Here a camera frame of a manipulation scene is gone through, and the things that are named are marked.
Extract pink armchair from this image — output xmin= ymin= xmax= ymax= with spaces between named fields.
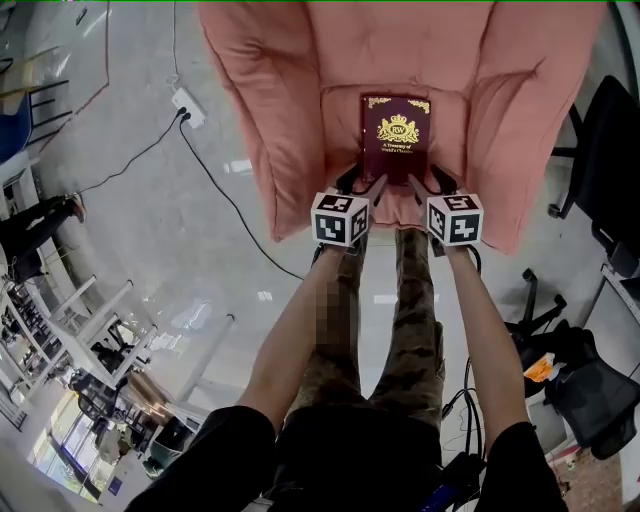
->
xmin=197 ymin=0 xmax=609 ymax=255

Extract orange packet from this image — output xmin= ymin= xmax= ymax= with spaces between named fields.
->
xmin=522 ymin=352 xmax=557 ymax=384

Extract black hip-mounted tablet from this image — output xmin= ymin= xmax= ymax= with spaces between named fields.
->
xmin=424 ymin=452 xmax=489 ymax=512

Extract person in black shirt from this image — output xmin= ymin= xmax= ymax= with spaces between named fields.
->
xmin=124 ymin=404 xmax=571 ymax=512

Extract black device cable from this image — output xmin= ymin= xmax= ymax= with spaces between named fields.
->
xmin=439 ymin=357 xmax=489 ymax=461

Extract white power strip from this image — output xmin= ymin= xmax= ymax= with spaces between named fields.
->
xmin=171 ymin=87 xmax=207 ymax=129

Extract blue chair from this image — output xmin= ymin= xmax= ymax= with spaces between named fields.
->
xmin=0 ymin=74 xmax=76 ymax=166

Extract maroon hardcover book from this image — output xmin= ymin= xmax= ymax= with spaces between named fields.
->
xmin=360 ymin=93 xmax=433 ymax=187

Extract person's left forearm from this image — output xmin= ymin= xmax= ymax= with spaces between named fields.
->
xmin=234 ymin=244 xmax=351 ymax=436

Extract person's camouflage trousers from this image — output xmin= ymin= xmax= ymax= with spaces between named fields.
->
xmin=284 ymin=227 xmax=446 ymax=431

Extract person's right forearm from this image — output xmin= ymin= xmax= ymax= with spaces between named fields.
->
xmin=442 ymin=244 xmax=532 ymax=441

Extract black power cable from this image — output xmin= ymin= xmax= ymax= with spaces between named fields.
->
xmin=177 ymin=113 xmax=306 ymax=281
xmin=74 ymin=107 xmax=184 ymax=196

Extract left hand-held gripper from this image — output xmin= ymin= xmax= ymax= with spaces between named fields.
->
xmin=309 ymin=163 xmax=391 ymax=249

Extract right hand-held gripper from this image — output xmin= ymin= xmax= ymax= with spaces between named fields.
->
xmin=406 ymin=163 xmax=486 ymax=248

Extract white cable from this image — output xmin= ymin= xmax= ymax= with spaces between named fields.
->
xmin=162 ymin=0 xmax=182 ymax=92

